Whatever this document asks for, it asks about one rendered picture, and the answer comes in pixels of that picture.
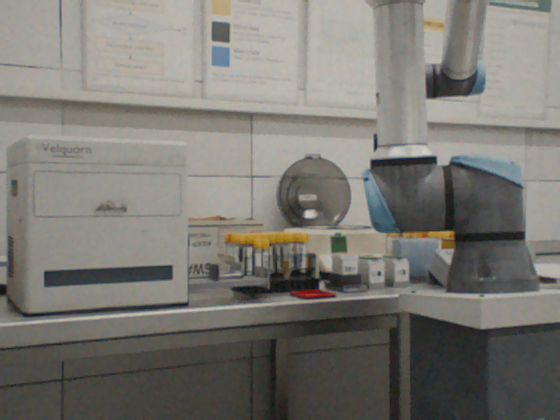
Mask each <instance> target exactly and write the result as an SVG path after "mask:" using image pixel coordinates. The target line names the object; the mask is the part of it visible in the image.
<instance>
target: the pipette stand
mask: <svg viewBox="0 0 560 420"><path fill-rule="evenodd" d="M436 249H438V239H431V238H420V239H406V240H403V239H392V255H404V256H406V262H409V283H410V282H428V279H427V269H428V268H429V266H430V263H431V261H432V259H433V256H434V252H435V250H436Z"/></svg>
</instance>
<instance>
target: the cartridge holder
mask: <svg viewBox="0 0 560 420"><path fill-rule="evenodd" d="M325 287H326V288H332V289H335V290H339V291H341V292H343V293H350V292H353V291H359V292H365V291H366V285H365V284H361V274H335V273H332V272H330V273H329V281H325Z"/></svg>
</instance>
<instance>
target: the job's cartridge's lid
mask: <svg viewBox="0 0 560 420"><path fill-rule="evenodd" d="M334 234H335V236H330V239H331V253H332V254H341V253H347V241H346V235H341V232H335V233H334Z"/></svg>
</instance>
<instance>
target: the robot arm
mask: <svg viewBox="0 0 560 420"><path fill-rule="evenodd" d="M425 1H426V0H364V2H366V3H367V4H368V5H369V6H370V7H371V10H372V18H373V38H374V57H375V96H376V115H377V133H374V134H373V154H372V157H371V158H370V169H369V168H365V169H364V170H363V171H362V177H363V182H364V188H365V197H366V203H367V207H368V211H369V216H370V220H371V223H372V228H373V229H374V230H375V231H377V232H379V233H381V234H398V235H401V234H402V233H422V232H443V231H453V232H454V242H455V248H454V252H453V256H452V258H451V262H450V265H449V271H448V275H447V278H446V292H448V293H456V294H505V293H533V292H538V291H540V283H539V277H538V275H537V272H536V268H535V265H534V264H533V261H532V259H531V257H530V255H529V252H528V251H527V248H526V230H525V215H524V199H523V189H524V185H523V184H522V175H521V168H520V166H519V163H518V162H517V161H515V160H512V159H510V158H506V157H502V156H495V155H456V156H451V157H450V160H449V164H446V165H438V163H437V154H436V153H435V151H434V150H433V149H431V148H430V147H429V146H428V129H427V108H426V99H436V98H449V97H468V96H474V95H480V94H482V93H483V91H484V90H485V85H486V84H485V83H486V70H485V62H483V61H481V60H478V58H479V53H480V47H481V42H482V37H483V31H484V25H485V20H486V15H487V9H488V4H489V0H446V10H445V21H444V32H443V43H442V54H441V63H437V64H425V45H424V24H423V4H424V2H425Z"/></svg>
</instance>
